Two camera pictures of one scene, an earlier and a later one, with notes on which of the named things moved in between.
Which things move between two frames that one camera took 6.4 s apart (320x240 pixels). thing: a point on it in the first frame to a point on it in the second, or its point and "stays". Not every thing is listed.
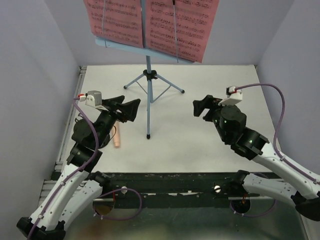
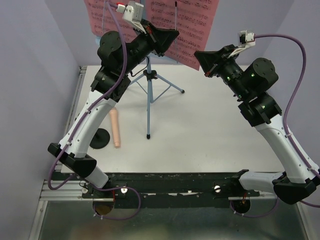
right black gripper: (208, 102) to (208, 59)
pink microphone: (116, 135) stays
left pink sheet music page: (120, 20) stays
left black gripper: (129, 109) to (159, 39)
